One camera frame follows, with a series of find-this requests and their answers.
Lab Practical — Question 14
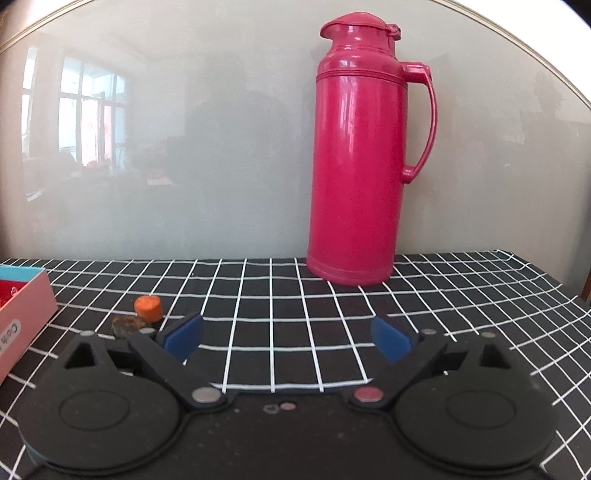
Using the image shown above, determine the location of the dark brown dried fruit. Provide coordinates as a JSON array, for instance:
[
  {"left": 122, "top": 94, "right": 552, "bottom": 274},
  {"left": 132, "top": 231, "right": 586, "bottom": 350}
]
[{"left": 111, "top": 315, "right": 145, "bottom": 340}]

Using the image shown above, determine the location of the orange carrot piece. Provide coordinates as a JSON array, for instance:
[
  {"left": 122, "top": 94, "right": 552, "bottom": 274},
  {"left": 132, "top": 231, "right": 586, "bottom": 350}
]
[{"left": 134, "top": 296, "right": 162, "bottom": 321}]

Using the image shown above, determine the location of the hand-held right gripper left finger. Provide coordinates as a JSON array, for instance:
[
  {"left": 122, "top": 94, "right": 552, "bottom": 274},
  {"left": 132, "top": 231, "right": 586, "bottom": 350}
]
[{"left": 58, "top": 313, "right": 229, "bottom": 412}]

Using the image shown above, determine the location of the red cardboard box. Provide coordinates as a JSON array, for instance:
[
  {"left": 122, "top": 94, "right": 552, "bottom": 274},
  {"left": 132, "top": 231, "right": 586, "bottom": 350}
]
[{"left": 0, "top": 265, "right": 59, "bottom": 385}]

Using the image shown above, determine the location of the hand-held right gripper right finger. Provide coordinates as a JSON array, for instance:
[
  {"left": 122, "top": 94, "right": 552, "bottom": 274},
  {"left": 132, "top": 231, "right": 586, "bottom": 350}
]
[{"left": 346, "top": 316, "right": 515, "bottom": 414}]

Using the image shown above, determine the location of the black white checked tablecloth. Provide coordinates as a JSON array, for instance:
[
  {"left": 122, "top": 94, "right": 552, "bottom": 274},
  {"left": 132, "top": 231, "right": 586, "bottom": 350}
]
[{"left": 0, "top": 249, "right": 591, "bottom": 480}]

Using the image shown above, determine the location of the pink thermos jug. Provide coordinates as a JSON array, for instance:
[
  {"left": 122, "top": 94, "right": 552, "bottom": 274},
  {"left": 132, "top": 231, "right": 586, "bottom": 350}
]
[{"left": 306, "top": 12, "right": 438, "bottom": 287}]

